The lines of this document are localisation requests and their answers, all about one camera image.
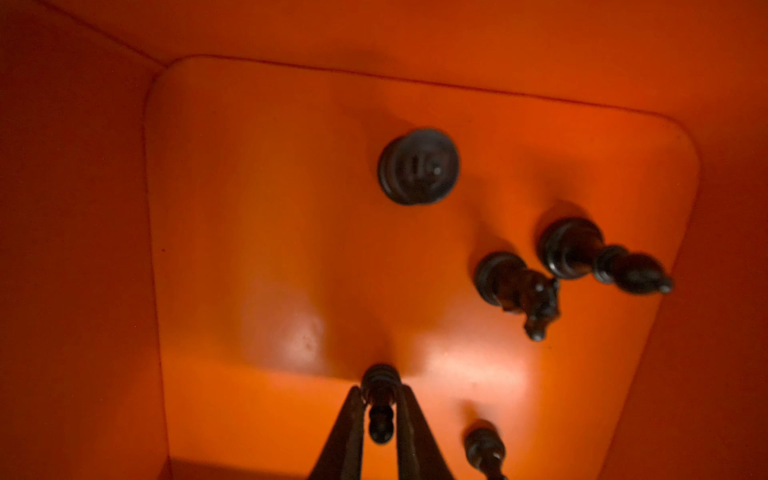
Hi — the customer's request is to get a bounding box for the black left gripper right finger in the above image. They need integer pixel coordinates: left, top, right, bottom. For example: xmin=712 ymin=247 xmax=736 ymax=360
xmin=395 ymin=384 xmax=454 ymax=480

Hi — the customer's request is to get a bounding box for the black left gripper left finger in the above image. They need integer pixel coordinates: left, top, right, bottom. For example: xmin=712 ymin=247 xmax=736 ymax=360
xmin=308 ymin=386 xmax=366 ymax=480

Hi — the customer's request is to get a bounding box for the black pawn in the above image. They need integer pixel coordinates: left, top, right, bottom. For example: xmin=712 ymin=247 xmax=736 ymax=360
xmin=361 ymin=364 xmax=401 ymax=445
xmin=464 ymin=427 xmax=507 ymax=480

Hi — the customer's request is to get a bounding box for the black chess knight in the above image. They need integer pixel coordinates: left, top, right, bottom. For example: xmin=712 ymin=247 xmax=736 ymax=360
xmin=473 ymin=251 xmax=560 ymax=342

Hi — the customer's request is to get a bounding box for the black chess bishop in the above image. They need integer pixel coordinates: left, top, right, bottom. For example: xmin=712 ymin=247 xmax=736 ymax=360
xmin=536 ymin=217 xmax=674 ymax=295

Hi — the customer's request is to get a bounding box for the black pawn in tray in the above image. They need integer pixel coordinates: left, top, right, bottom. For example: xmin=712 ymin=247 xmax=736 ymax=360
xmin=464 ymin=427 xmax=507 ymax=480

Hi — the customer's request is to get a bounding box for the orange plastic tray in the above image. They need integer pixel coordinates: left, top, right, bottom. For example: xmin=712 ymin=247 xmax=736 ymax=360
xmin=1 ymin=1 xmax=767 ymax=479

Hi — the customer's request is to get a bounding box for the black piece round base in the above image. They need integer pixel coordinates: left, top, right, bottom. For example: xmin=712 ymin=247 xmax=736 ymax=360
xmin=377 ymin=128 xmax=460 ymax=206

